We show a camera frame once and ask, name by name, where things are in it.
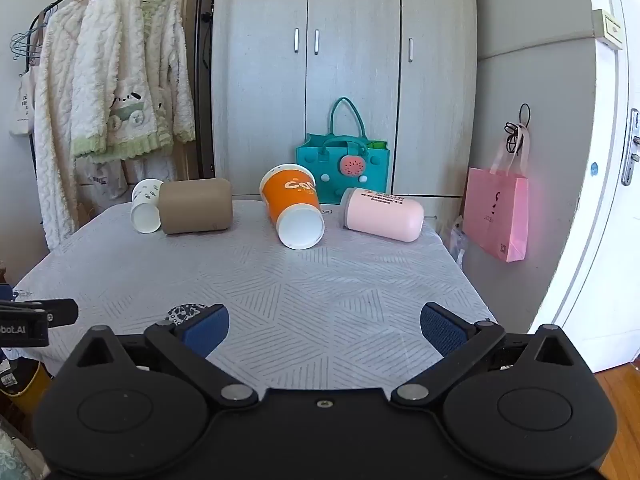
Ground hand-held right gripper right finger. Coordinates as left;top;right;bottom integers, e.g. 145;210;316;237
390;301;583;407

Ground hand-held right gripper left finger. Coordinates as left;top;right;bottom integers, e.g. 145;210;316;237
65;303;259;407

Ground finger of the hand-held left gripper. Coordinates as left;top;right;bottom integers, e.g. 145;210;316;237
0;298;80;327

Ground brown cup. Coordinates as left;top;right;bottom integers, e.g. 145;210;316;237
158;177;234;235

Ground pink cup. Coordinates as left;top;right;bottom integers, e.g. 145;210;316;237
340;187;425;243

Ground white printed paper cup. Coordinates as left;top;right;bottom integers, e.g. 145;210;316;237
130;178;165;234

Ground orange paper cup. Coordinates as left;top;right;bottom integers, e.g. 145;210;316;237
259;163;326;250

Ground black and white patterned item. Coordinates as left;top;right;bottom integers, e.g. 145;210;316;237
166;303;207;325

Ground yellow bucket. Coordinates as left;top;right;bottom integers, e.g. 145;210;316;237
5;359;52;413

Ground clear plastic bag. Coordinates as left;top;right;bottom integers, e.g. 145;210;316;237
448;215;468;267

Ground white patterned tablecloth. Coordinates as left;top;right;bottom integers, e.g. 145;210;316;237
10;199;501;397

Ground green patterned cloth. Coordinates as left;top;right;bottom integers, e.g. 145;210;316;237
0;414;48;480

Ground pink shopping bag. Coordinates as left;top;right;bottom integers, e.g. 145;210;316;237
462;124;530;263

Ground white printed garment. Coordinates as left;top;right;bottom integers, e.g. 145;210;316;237
75;152;177;212

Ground white fleece robe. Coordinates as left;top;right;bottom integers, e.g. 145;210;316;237
32;0;88;251

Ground teal tote bag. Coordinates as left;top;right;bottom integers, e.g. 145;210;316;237
296;97;390;204

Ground white door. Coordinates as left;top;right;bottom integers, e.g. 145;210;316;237
542;0;640;374

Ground white canvas tote bag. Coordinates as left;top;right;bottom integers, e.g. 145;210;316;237
9;62;38;136

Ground grey wardrobe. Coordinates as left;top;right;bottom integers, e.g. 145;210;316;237
210;0;479;211

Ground black pole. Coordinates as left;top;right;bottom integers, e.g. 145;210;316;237
194;0;217;181

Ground white fleece jacket green trim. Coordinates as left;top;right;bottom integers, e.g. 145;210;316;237
69;0;196;162

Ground teal clothes hangers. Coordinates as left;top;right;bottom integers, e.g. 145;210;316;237
9;30;46;63

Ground black hair ties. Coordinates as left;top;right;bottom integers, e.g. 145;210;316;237
504;103;532;155

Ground silver door handle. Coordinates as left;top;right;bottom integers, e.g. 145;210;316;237
620;109;640;187

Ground white wall switch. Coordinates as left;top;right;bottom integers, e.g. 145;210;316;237
591;8;625;51

